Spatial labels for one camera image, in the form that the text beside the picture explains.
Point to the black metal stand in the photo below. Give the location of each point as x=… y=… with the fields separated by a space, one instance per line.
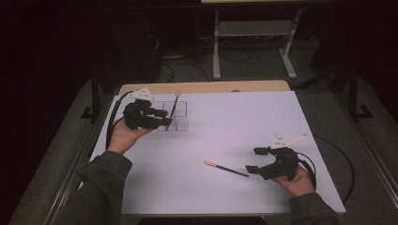
x=353 y=93
x=95 y=93

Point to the white metal stand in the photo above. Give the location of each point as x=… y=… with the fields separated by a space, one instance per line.
x=253 y=28

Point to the clear acrylic organizer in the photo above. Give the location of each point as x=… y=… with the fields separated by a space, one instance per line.
x=180 y=123

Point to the black pencil with orange end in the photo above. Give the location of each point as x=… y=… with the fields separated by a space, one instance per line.
x=225 y=168

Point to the aluminium rail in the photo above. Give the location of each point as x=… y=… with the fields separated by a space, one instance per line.
x=372 y=156
x=67 y=187

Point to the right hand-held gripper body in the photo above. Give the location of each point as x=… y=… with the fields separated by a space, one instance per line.
x=281 y=164

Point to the person's left hand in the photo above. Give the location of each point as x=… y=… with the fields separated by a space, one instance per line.
x=125 y=139

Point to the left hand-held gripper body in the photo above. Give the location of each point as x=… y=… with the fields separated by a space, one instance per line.
x=139 y=115

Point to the person's right hand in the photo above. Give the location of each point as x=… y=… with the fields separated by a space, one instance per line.
x=298 y=186

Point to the wooden table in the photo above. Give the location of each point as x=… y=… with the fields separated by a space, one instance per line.
x=219 y=86

